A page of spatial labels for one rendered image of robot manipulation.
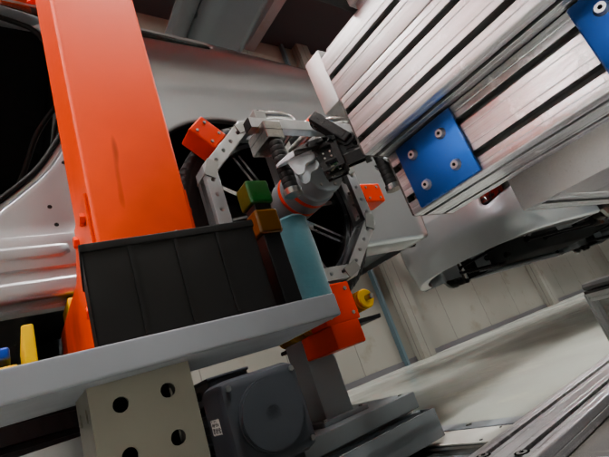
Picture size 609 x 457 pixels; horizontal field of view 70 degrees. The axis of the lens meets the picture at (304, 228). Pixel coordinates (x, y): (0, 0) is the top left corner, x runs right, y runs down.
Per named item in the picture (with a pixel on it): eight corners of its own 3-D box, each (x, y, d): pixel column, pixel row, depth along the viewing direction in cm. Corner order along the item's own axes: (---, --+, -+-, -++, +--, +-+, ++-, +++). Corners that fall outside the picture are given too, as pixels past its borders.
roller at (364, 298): (327, 329, 148) (322, 313, 150) (382, 303, 126) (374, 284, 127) (314, 333, 144) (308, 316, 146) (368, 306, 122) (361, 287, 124)
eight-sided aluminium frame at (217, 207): (381, 275, 142) (325, 136, 158) (395, 267, 137) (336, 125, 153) (231, 307, 110) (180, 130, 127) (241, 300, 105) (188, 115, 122)
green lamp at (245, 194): (264, 213, 70) (256, 191, 71) (275, 201, 67) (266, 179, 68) (241, 215, 68) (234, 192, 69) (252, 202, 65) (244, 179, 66)
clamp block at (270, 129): (269, 158, 113) (264, 140, 114) (285, 137, 106) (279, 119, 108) (252, 158, 110) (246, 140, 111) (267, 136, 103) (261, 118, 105)
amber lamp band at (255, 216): (273, 241, 68) (265, 218, 70) (285, 230, 65) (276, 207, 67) (250, 244, 66) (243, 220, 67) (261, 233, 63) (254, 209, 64)
